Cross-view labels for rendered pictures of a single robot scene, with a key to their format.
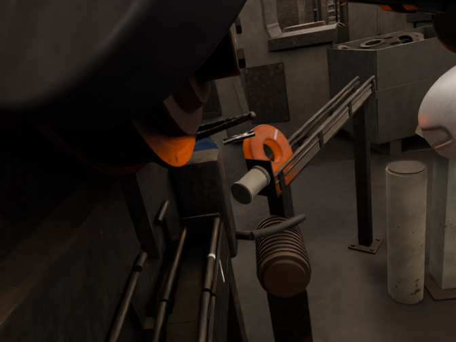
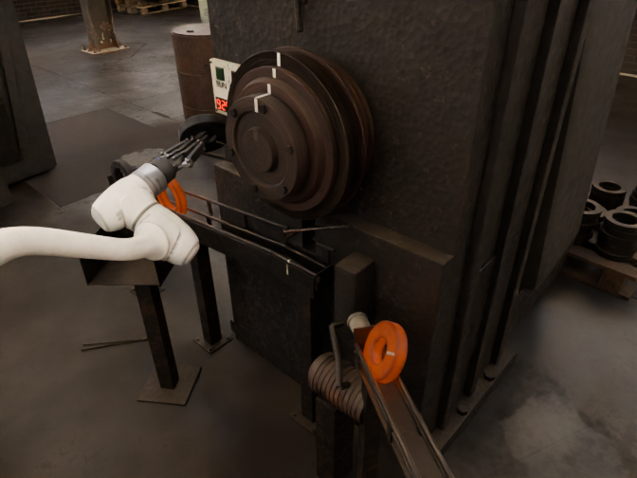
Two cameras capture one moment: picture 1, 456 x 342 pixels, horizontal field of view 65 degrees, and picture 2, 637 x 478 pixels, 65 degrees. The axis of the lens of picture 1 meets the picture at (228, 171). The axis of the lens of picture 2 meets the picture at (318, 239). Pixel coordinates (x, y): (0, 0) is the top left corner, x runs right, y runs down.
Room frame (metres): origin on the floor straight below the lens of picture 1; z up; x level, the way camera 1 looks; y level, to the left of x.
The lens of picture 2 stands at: (1.31, -0.96, 1.64)
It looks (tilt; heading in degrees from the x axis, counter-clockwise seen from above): 33 degrees down; 126
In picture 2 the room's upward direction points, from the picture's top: 1 degrees counter-clockwise
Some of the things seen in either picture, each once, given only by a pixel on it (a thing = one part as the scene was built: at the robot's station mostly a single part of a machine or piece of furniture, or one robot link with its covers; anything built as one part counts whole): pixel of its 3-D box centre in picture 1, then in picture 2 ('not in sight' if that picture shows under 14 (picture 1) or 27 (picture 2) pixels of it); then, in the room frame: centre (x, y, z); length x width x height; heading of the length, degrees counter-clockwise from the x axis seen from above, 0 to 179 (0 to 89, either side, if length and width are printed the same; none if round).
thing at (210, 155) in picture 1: (205, 206); (354, 293); (0.71, 0.06, 0.68); 0.11 x 0.08 x 0.24; 83
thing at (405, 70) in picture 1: (404, 83); not in sight; (2.76, -1.48, 0.39); 1.03 x 0.83 x 0.77; 98
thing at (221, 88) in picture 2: not in sight; (239, 93); (0.15, 0.22, 1.15); 0.26 x 0.02 x 0.18; 173
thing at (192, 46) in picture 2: not in sight; (214, 82); (-1.92, 2.03, 0.45); 0.59 x 0.59 x 0.89
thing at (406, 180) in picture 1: (405, 234); not in sight; (1.04, -0.57, 0.26); 0.12 x 0.12 x 0.52
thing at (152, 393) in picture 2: not in sight; (149, 318); (-0.05, -0.17, 0.36); 0.26 x 0.20 x 0.72; 28
